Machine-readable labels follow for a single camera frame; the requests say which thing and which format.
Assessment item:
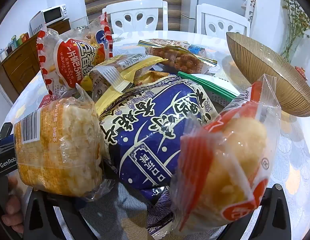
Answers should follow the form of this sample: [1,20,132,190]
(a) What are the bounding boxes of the scale pattern table mat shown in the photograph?
[1,72,310,230]

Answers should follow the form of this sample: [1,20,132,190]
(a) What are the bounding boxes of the yellow clear snack packet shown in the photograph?
[81,66,138,114]
[94,54,169,85]

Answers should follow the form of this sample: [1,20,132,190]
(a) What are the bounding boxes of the red white rice cracker packet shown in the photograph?
[36,28,105,99]

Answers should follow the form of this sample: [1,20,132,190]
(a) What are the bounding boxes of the glass vase with flowers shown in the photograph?
[278,0,310,64]

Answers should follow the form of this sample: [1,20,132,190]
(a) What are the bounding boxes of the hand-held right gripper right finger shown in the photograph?
[260,184,293,240]

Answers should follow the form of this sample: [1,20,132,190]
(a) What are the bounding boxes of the clear peanut snack packet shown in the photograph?
[137,38,218,73]

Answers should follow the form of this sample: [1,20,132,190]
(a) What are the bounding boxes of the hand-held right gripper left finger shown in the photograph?
[25,189,83,240]

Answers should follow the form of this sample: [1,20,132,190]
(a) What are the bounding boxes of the red ornament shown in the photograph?
[295,66,308,80]

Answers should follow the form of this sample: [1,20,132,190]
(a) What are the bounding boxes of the golden ribbed bowl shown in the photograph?
[226,32,310,117]

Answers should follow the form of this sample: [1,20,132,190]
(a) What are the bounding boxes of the brown wooden cabinet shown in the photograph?
[0,19,72,105]

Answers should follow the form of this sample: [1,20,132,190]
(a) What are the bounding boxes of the white microwave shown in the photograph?
[30,4,69,35]

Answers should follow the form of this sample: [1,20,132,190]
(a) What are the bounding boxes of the orange rice cake packet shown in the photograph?
[13,90,116,203]

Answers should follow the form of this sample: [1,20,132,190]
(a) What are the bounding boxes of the rolled printed paper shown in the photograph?
[245,0,256,23]

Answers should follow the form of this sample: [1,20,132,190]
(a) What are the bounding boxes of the white packet green stripes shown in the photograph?
[177,71,241,103]

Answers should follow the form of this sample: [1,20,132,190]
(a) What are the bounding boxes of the white chair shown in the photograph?
[196,4,251,37]
[102,1,168,37]

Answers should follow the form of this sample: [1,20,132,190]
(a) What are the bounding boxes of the person's left hand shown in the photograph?
[1,177,24,234]

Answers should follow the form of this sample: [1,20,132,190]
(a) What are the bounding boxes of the red clear round cake packet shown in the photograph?
[169,74,283,233]

